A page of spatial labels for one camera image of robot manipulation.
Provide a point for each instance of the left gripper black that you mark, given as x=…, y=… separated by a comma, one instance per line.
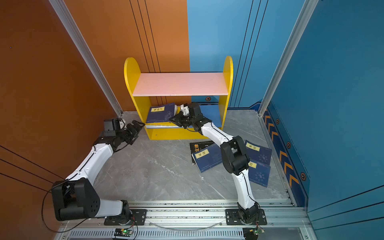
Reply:
x=135, y=124

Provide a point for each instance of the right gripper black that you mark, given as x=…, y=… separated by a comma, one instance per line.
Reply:
x=179, y=118

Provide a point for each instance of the white La Dame book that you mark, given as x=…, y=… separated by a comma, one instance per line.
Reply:
x=164, y=125

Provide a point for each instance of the navy book yellow label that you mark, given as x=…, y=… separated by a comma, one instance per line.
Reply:
x=161, y=114

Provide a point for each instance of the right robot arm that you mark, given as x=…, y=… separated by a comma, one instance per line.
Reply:
x=234, y=157

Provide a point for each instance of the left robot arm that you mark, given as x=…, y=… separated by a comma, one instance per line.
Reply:
x=75, y=198

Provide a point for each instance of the black book orange title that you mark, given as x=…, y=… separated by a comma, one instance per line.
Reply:
x=198, y=146

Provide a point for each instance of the yellow pink blue bookshelf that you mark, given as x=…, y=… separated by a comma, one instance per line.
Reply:
x=143, y=86

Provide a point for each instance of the left green circuit board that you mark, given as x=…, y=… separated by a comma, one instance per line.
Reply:
x=123, y=233

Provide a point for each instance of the green circuit board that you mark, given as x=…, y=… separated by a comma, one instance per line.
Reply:
x=252, y=233
x=123, y=233

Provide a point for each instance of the right green circuit board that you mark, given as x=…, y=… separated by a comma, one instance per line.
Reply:
x=252, y=233

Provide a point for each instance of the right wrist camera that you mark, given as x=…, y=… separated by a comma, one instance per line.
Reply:
x=185, y=109

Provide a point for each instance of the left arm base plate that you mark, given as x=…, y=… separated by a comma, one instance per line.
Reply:
x=135, y=217

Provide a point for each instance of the aluminium frame rail front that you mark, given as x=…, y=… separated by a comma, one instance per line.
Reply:
x=197, y=220

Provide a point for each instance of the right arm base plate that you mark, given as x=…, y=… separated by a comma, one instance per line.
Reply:
x=237, y=217

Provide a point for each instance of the left aluminium corner post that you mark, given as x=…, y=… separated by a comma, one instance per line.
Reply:
x=75, y=34

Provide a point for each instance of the aluminium corner post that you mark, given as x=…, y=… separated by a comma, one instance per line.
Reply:
x=295, y=36
x=75, y=34

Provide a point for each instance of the right aluminium corner post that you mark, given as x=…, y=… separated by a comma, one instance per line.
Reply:
x=295, y=36

